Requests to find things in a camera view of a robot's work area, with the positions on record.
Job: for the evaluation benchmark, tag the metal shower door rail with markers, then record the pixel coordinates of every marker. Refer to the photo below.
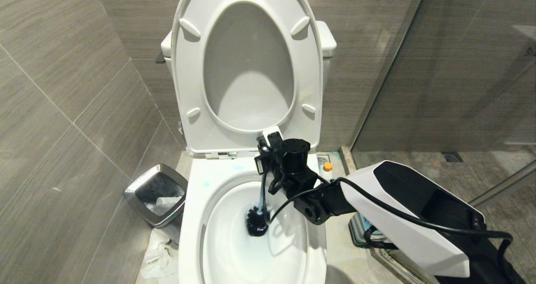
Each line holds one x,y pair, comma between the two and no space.
398,267

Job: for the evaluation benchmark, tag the crumpled white tissue paper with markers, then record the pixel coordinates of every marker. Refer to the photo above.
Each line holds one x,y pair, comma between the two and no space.
161,256

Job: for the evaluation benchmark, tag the glass shower door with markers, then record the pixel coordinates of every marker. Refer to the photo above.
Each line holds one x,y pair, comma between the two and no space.
452,74

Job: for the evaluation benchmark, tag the orange capped cleaner bottle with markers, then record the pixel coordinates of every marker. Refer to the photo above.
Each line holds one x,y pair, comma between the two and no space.
327,167

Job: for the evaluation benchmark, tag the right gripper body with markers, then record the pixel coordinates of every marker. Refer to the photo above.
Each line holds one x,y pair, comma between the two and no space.
272,169

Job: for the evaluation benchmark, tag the black toilet brush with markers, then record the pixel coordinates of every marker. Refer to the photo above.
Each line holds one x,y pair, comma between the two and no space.
257,224

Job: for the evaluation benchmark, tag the floor drain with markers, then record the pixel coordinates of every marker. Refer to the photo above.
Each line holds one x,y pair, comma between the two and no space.
452,157

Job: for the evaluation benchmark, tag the steel trash bin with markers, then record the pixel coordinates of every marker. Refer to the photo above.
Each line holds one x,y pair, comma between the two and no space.
157,196

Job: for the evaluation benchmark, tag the white toilet bowl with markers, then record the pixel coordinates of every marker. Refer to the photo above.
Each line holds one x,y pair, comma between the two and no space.
251,254

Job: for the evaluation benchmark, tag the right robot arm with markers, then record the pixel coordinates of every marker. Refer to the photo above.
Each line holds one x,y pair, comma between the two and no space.
402,217

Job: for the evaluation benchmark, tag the white toilet lid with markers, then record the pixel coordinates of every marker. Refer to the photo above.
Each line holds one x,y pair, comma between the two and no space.
249,74

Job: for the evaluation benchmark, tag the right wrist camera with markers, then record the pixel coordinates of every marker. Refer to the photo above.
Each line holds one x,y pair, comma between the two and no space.
272,134

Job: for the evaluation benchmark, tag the white toilet tank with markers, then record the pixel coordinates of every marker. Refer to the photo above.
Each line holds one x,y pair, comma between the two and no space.
326,37

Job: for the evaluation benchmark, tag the white toilet seat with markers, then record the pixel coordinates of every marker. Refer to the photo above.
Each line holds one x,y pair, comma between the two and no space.
190,87

